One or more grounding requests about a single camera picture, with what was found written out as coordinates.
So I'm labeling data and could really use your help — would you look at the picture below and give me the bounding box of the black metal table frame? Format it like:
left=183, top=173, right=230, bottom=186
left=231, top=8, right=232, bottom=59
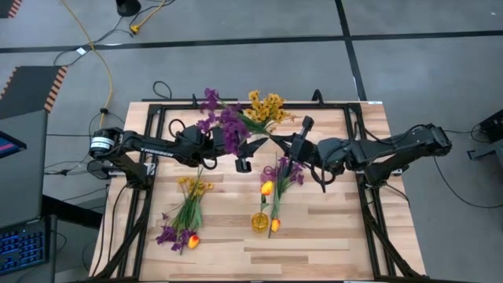
left=90, top=89, right=426, bottom=283

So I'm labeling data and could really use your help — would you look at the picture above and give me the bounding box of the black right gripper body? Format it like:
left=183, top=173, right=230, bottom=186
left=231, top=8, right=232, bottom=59
left=290, top=115, right=319, bottom=164

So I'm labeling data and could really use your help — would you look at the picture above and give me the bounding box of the black equipment box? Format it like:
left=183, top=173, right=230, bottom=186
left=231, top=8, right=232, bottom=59
left=478, top=108, right=503, bottom=143

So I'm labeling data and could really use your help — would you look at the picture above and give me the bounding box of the yellow artificial flower bunch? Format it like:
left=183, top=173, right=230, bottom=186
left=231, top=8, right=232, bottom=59
left=171, top=167, right=215, bottom=233
left=243, top=89, right=299, bottom=133

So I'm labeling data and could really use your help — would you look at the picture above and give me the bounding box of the yellow cable with plug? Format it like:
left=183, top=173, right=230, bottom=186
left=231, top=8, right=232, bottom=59
left=129, top=0, right=168, bottom=35

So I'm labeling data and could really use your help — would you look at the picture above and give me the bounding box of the gray metal stand foot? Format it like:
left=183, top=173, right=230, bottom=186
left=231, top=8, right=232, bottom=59
left=466, top=140, right=503, bottom=161

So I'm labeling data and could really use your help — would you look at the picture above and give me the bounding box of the small black orange-striped mat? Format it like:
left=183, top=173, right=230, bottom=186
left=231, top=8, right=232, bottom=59
left=0, top=0, right=24, bottom=20

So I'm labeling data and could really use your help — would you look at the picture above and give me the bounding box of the amber glass vase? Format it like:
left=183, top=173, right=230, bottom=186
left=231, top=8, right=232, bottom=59
left=251, top=211, right=270, bottom=233

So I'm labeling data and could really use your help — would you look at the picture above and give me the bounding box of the long yellow extension cable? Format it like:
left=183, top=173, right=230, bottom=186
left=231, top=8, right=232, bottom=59
left=59, top=0, right=115, bottom=134

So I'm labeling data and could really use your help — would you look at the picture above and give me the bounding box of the large black orange-striped mat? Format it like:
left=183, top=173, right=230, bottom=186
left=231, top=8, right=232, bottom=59
left=0, top=65, right=68, bottom=121

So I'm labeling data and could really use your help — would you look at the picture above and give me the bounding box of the black round stand base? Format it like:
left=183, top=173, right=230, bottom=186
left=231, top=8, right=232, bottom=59
left=115, top=0, right=141, bottom=17

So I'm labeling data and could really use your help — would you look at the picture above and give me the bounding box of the black looped cable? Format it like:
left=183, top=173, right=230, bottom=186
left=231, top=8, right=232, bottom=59
left=152, top=80, right=174, bottom=101

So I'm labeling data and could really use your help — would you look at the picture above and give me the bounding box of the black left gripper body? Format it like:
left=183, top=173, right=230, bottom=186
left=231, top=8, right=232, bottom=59
left=204, top=127, right=252, bottom=173

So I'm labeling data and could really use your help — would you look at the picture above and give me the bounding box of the black floor cable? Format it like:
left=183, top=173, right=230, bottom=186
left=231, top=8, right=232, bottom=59
left=53, top=0, right=178, bottom=68

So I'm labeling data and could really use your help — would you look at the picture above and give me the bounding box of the gray laptop with backlit keyboard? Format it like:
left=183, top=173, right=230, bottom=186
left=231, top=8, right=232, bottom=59
left=0, top=109, right=58, bottom=276

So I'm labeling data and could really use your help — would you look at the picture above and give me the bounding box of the black desk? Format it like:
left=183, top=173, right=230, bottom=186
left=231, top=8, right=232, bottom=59
left=41, top=194, right=104, bottom=231

